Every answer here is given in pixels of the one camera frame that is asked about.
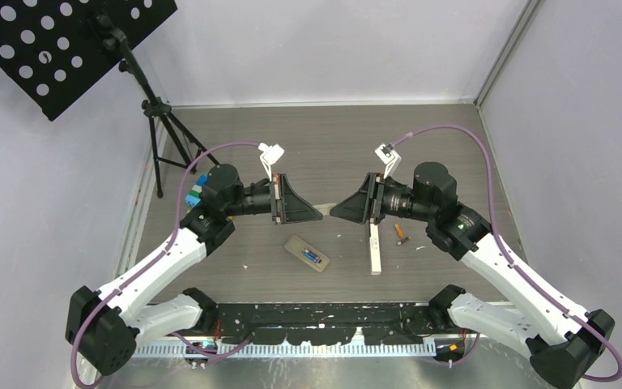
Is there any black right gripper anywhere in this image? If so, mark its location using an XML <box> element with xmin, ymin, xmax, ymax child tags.
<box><xmin>330</xmin><ymin>172</ymin><xmax>435</xmax><ymax>224</ymax></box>

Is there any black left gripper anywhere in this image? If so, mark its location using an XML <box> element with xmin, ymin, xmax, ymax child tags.
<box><xmin>224</xmin><ymin>173</ymin><xmax>322</xmax><ymax>224</ymax></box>

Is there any white slim remote control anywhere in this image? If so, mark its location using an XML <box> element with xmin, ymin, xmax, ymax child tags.
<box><xmin>369</xmin><ymin>224</ymin><xmax>382</xmax><ymax>276</ymax></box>

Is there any blue battery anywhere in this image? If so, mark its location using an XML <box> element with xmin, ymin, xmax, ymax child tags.
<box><xmin>302</xmin><ymin>249</ymin><xmax>322</xmax><ymax>263</ymax></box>

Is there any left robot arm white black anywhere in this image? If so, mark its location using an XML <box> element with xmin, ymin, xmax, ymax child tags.
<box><xmin>65</xmin><ymin>164</ymin><xmax>323</xmax><ymax>376</ymax></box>

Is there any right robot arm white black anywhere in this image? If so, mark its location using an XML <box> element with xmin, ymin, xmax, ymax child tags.
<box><xmin>330</xmin><ymin>162</ymin><xmax>616</xmax><ymax>388</ymax></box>

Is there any orange battery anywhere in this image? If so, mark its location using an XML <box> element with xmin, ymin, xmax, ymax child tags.
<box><xmin>394</xmin><ymin>224</ymin><xmax>405</xmax><ymax>239</ymax></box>

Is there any green blue toy brick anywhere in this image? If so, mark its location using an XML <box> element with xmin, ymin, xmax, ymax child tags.
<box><xmin>185</xmin><ymin>190</ymin><xmax>201</xmax><ymax>208</ymax></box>

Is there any black perforated music stand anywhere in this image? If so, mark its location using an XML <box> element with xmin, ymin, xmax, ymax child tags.
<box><xmin>0</xmin><ymin>1</ymin><xmax>206</xmax><ymax>177</ymax></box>

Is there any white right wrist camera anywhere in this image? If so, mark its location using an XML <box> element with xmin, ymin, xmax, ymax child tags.
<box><xmin>374</xmin><ymin>143</ymin><xmax>402</xmax><ymax>178</ymax></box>

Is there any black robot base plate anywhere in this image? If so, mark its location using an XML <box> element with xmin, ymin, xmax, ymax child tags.
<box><xmin>164</xmin><ymin>301</ymin><xmax>485</xmax><ymax>348</ymax></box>

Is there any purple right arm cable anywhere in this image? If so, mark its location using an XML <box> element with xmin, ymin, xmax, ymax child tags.
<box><xmin>391</xmin><ymin>124</ymin><xmax>622</xmax><ymax>383</ymax></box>

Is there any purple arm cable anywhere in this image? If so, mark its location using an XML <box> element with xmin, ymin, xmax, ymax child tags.
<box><xmin>391</xmin><ymin>124</ymin><xmax>622</xmax><ymax>383</ymax></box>
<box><xmin>69</xmin><ymin>141</ymin><xmax>262</xmax><ymax>389</ymax></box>

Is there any aluminium rail frame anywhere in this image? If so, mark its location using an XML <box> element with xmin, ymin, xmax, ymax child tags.
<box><xmin>79</xmin><ymin>300</ymin><xmax>571</xmax><ymax>360</ymax></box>

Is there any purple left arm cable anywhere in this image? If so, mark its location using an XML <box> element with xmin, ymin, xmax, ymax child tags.
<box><xmin>69</xmin><ymin>141</ymin><xmax>262</xmax><ymax>389</ymax></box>

